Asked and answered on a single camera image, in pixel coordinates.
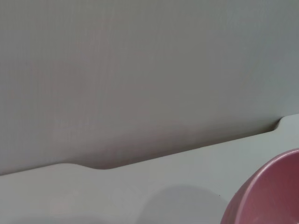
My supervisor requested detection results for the pink plastic bowl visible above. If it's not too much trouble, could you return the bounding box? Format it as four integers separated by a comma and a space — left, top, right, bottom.
220, 148, 299, 224

